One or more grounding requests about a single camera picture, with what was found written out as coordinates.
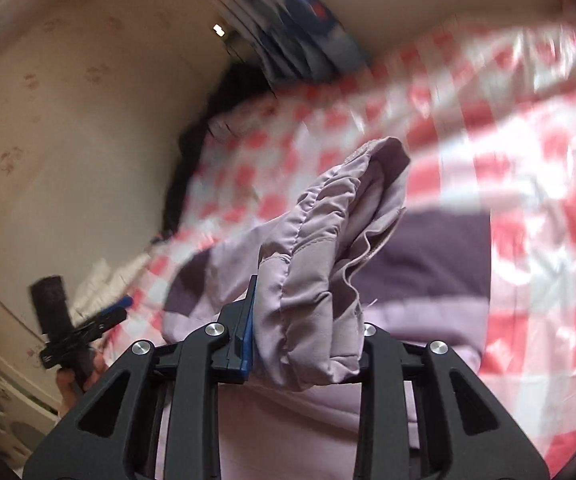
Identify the pink white checked blanket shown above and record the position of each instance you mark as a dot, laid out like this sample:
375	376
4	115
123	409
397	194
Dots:
517	185

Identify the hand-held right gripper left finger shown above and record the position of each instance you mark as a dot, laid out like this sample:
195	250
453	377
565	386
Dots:
244	345

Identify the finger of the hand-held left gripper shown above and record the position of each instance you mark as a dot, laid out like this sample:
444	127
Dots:
115	312

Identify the purple two-tone jacket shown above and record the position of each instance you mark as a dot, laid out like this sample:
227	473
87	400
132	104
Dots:
308	260

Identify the person's left hand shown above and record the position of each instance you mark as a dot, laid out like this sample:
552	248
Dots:
68	390

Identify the blue and white cloth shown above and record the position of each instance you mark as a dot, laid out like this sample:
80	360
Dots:
308	35

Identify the cream quilted cloth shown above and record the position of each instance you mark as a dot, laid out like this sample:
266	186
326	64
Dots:
100	285

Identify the dark cloth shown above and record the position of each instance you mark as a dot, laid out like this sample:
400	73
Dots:
198	150

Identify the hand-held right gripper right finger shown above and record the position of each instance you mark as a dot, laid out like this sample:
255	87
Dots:
382	385

